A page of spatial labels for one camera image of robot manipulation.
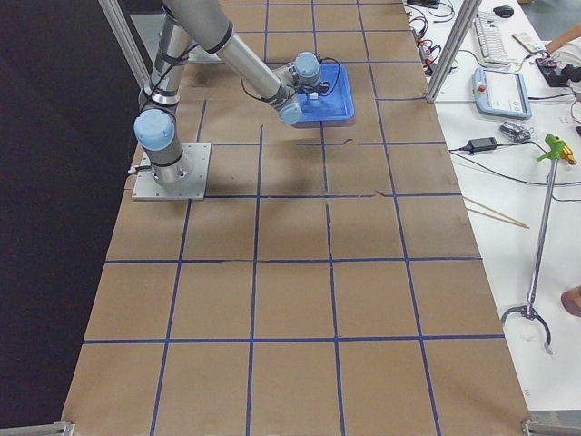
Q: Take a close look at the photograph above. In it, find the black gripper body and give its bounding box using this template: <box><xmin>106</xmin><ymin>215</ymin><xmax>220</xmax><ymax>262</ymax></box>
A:
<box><xmin>317</xmin><ymin>82</ymin><xmax>331</xmax><ymax>94</ymax></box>

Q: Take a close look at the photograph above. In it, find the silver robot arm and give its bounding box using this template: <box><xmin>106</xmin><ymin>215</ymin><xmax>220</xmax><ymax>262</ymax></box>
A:
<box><xmin>133</xmin><ymin>1</ymin><xmax>330</xmax><ymax>186</ymax></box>

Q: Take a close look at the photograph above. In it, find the blue plastic tray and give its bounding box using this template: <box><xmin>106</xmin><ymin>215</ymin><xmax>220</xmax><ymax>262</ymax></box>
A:
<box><xmin>293</xmin><ymin>63</ymin><xmax>355</xmax><ymax>127</ymax></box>

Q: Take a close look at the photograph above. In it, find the black power adapter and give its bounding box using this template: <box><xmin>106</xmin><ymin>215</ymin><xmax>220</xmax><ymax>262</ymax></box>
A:
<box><xmin>466</xmin><ymin>137</ymin><xmax>498</xmax><ymax>154</ymax></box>

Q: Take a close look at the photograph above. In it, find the white keyboard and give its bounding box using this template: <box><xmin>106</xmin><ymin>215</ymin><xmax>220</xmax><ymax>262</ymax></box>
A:
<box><xmin>472</xmin><ymin>11</ymin><xmax>510</xmax><ymax>67</ymax></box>

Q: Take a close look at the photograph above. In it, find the teach pendant tablet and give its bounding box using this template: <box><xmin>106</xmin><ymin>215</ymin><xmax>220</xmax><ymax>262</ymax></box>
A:
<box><xmin>472</xmin><ymin>67</ymin><xmax>532</xmax><ymax>120</ymax></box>

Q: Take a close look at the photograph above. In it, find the computer mouse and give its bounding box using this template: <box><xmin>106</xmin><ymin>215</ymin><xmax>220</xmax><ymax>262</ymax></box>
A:
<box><xmin>492</xmin><ymin>5</ymin><xmax>514</xmax><ymax>19</ymax></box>

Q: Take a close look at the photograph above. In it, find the wooden chopstick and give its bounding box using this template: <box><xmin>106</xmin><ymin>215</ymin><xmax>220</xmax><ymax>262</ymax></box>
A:
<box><xmin>462</xmin><ymin>196</ymin><xmax>529</xmax><ymax>229</ymax></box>

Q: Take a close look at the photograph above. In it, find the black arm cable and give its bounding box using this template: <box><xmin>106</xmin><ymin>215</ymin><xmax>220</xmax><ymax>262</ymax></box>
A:
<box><xmin>140</xmin><ymin>17</ymin><xmax>201</xmax><ymax>105</ymax></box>

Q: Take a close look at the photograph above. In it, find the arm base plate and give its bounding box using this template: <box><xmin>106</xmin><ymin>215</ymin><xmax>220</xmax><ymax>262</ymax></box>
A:
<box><xmin>132</xmin><ymin>143</ymin><xmax>212</xmax><ymax>201</ymax></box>

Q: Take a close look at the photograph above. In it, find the aluminium frame post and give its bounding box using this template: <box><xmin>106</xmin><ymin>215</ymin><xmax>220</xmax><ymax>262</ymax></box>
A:
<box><xmin>425</xmin><ymin>0</ymin><xmax>481</xmax><ymax>103</ymax></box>

